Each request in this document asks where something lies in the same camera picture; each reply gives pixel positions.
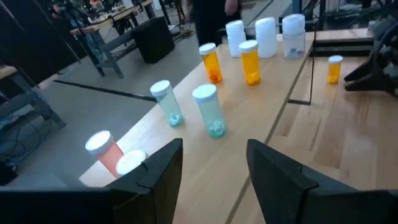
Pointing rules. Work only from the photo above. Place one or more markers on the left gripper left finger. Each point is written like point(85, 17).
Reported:
point(152, 193)

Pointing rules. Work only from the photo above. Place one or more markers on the person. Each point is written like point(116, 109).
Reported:
point(211, 21)

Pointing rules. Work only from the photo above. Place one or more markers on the green pill bottle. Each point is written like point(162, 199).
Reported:
point(169, 105)
point(211, 115)

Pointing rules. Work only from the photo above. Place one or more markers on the wooden workbench metal legs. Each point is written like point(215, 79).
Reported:
point(37, 102)
point(82, 30)

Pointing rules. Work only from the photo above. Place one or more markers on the white opaque pill bottle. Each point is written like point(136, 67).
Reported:
point(265, 39)
point(235, 40)

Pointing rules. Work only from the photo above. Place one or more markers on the person's hand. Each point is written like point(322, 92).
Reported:
point(231, 7)

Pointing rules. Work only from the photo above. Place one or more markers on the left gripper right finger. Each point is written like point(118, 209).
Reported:
point(286, 193)

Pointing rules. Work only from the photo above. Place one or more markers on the pink pill bottle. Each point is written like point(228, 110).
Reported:
point(107, 158)
point(129, 161)

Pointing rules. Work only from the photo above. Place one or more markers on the wooden shelf black metal frame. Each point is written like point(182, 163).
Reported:
point(248, 124)

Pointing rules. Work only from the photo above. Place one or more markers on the clear pill bottle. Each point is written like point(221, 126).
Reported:
point(293, 43)

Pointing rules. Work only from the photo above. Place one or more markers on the black speaker box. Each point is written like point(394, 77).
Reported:
point(152, 40)

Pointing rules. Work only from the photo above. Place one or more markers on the small orange pill bottle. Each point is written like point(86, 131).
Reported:
point(334, 71)

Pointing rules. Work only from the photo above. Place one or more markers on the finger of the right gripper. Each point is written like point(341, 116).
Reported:
point(376, 87)
point(370, 70)

